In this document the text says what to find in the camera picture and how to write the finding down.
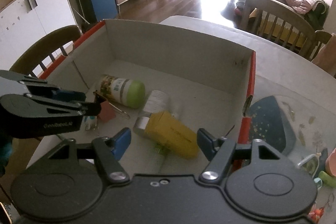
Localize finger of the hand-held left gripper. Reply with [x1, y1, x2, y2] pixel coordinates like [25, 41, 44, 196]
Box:
[20, 76, 87, 103]
[24, 93, 102, 117]

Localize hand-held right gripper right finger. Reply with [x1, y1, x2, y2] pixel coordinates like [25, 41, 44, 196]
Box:
[197, 128, 289, 184]

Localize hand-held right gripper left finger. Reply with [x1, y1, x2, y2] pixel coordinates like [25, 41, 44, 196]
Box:
[49, 127, 132, 185]

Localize pink binder clip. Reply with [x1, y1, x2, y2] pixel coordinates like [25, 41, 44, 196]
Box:
[94, 91, 131, 124]

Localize yellow box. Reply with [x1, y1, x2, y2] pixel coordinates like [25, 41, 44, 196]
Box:
[144, 110, 201, 160]

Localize red cardboard box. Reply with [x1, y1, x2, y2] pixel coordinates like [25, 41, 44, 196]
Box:
[25, 18, 257, 178]

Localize lime green tube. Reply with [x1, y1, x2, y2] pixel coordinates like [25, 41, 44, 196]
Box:
[319, 171, 336, 184]

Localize small silver canister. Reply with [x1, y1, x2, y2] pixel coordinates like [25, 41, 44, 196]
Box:
[133, 116, 152, 137]

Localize patterned jar with green cap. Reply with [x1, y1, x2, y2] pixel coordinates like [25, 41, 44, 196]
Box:
[98, 73, 146, 109]

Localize white bottle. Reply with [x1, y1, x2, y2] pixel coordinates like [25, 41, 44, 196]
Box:
[143, 90, 169, 113]

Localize wooden dining chair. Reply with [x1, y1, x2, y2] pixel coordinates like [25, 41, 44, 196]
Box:
[312, 30, 336, 78]
[9, 25, 82, 78]
[240, 0, 320, 59]

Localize white cupboard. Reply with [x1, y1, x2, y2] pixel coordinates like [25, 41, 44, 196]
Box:
[0, 0, 79, 70]

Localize pink quilted blanket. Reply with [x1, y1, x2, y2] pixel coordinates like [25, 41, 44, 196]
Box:
[288, 0, 320, 16]

